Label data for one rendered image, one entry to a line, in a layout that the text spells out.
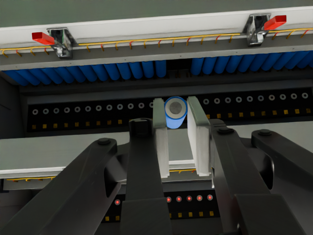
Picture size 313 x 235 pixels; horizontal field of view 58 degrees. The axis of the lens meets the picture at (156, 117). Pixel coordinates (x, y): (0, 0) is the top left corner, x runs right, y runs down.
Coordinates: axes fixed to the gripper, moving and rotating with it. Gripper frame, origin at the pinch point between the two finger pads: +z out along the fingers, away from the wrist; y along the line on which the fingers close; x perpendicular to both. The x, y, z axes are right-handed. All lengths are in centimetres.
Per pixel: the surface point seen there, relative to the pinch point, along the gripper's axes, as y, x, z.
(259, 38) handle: 12.1, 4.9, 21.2
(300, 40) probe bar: 19.2, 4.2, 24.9
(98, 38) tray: -9.6, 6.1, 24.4
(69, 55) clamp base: -13.6, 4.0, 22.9
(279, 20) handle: 12.1, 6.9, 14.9
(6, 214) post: -30.1, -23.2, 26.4
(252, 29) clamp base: 11.2, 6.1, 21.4
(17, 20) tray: -19.4, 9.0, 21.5
